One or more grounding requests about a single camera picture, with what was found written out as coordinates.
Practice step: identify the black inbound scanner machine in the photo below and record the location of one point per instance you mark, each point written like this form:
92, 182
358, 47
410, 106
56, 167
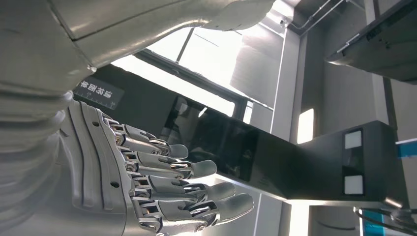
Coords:
277, 163

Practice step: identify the dark window frame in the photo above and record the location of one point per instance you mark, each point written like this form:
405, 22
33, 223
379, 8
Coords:
195, 76

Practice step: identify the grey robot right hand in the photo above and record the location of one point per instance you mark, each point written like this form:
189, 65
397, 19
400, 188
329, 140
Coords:
97, 182

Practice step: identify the dark ceiling-mounted unit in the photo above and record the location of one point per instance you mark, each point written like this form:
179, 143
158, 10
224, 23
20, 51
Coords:
384, 49

